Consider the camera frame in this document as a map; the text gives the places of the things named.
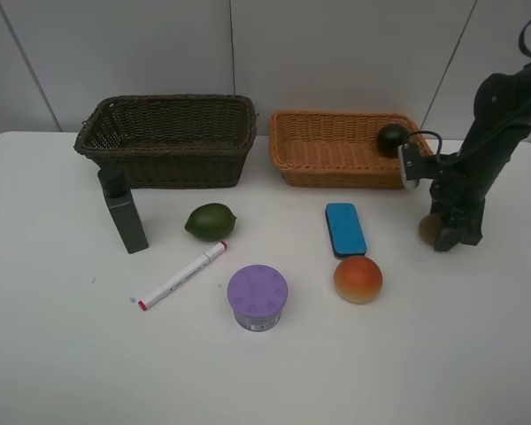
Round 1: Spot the white marker with red caps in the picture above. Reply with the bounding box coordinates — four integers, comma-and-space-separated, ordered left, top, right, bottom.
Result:
138, 241, 227, 311

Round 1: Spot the red orange peach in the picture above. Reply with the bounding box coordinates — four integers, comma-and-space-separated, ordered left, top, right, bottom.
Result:
334, 256, 383, 305

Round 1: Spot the dark brown wicker basket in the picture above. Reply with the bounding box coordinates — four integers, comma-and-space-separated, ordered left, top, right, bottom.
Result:
74, 94, 257, 189

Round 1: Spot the dark green square bottle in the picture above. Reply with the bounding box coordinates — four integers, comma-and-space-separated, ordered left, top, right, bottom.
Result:
97, 164, 149, 254

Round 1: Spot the blue whiteboard eraser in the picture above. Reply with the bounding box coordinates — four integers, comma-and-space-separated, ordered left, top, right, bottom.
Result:
325, 203, 367, 259

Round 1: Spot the green lime fruit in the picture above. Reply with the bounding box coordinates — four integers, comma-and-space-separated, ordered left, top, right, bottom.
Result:
184, 203, 237, 242

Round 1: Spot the orange wicker basket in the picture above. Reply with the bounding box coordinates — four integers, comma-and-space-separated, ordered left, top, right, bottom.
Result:
269, 111, 418, 189

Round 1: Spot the brown kiwi fruit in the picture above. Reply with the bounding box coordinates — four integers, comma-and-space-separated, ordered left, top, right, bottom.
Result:
418, 213, 442, 246

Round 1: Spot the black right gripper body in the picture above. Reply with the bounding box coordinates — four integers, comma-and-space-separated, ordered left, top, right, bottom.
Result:
427, 152, 489, 233

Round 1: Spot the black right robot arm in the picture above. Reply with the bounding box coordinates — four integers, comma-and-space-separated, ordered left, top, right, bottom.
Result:
430, 65, 531, 252

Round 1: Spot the purple lidded round container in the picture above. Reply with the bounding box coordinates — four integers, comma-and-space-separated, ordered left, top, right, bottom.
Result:
227, 265, 289, 332

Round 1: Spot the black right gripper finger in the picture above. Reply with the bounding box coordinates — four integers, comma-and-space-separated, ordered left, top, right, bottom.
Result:
461, 225, 482, 246
433, 223, 463, 251

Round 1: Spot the dark green avocado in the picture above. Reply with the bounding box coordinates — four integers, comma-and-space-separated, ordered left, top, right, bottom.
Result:
376, 123, 410, 158

